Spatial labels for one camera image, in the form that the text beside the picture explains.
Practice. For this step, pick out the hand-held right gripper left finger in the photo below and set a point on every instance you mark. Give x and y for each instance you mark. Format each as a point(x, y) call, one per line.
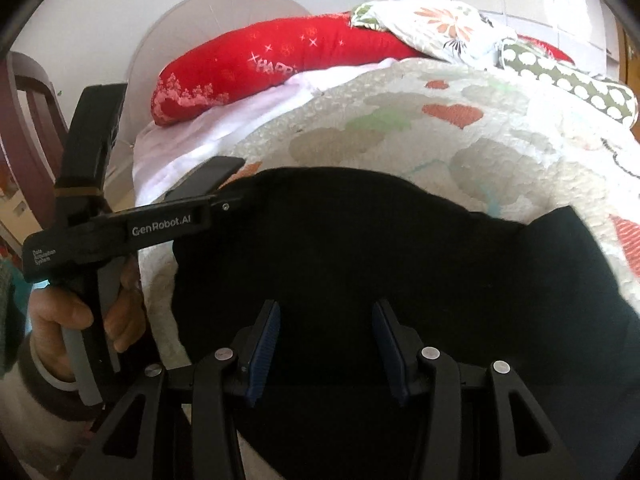
point(262, 345)

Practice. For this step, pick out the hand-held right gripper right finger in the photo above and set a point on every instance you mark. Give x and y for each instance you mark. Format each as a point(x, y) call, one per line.
point(388, 345)

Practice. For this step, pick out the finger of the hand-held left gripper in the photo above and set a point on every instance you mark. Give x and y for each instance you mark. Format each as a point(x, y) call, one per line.
point(205, 180)

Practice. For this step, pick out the black pants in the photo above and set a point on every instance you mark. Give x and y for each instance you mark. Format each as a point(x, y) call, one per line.
point(400, 270)

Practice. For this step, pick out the person's left hand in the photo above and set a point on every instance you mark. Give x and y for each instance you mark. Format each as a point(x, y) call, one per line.
point(85, 317)

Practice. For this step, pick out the white bed sheet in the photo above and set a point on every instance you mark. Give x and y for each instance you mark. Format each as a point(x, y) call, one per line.
point(210, 130)

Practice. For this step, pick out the dark wooden chair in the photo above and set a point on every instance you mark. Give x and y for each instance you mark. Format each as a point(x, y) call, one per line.
point(30, 130)

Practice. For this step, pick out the red printed pillow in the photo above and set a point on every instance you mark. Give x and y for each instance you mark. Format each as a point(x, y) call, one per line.
point(260, 62)

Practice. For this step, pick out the white round headboard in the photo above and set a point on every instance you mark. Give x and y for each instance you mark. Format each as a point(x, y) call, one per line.
point(200, 25)

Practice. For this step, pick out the heart patterned quilt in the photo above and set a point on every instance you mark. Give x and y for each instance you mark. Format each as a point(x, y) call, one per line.
point(450, 125)

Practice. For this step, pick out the floral patterned blanket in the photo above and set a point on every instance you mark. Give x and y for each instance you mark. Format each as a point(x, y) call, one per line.
point(440, 27)

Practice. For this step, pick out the green polka dot pillow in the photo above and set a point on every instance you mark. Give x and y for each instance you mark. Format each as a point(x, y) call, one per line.
point(570, 80)

